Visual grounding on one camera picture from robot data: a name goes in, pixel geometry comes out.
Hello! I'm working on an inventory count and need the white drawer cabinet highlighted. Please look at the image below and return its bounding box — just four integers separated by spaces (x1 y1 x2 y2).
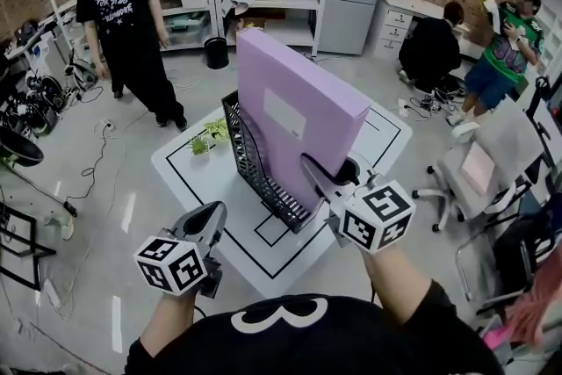
374 0 472 63

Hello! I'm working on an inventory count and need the person's right forearm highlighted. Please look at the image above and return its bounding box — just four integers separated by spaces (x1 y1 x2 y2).
363 245 435 327

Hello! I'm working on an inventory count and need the person's left forearm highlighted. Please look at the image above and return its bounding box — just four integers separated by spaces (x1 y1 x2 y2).
140 292 204 360

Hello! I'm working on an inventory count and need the small potted green plant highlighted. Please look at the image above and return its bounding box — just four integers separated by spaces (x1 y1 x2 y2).
203 117 231 142
187 134 213 157

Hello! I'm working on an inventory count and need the purple file box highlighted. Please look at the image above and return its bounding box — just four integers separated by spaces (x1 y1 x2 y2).
235 28 372 213

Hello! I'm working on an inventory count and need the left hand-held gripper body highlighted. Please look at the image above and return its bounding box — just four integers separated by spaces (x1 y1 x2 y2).
133 223 223 299

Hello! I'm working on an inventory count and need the person's black shirt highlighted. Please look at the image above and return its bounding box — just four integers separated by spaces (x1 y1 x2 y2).
124 279 507 375

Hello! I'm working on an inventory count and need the magenta cloth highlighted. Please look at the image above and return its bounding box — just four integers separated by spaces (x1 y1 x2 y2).
482 326 513 350

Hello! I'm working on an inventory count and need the black star-shaped frame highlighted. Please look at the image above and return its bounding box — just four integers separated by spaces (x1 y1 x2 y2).
0 201 58 292

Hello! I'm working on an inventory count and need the black mesh file rack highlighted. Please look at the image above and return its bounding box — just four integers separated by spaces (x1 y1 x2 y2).
220 89 324 234

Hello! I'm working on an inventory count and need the black folding chair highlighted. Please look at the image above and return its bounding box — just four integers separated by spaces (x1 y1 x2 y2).
455 196 562 314

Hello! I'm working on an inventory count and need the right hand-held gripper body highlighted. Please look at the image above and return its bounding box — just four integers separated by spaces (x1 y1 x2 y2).
325 170 417 255

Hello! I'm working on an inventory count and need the pale pink square pad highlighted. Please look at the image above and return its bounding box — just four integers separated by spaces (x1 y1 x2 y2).
456 141 498 195

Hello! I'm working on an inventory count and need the black waste bin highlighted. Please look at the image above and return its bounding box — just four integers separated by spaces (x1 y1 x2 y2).
204 36 230 70

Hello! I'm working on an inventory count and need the white table with black lines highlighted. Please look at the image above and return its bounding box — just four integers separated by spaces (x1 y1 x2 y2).
150 99 414 300

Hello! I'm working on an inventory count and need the white office chair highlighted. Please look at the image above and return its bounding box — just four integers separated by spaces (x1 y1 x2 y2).
412 100 546 234

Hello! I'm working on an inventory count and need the salmon pink garment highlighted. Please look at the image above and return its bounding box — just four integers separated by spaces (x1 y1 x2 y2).
503 275 562 344

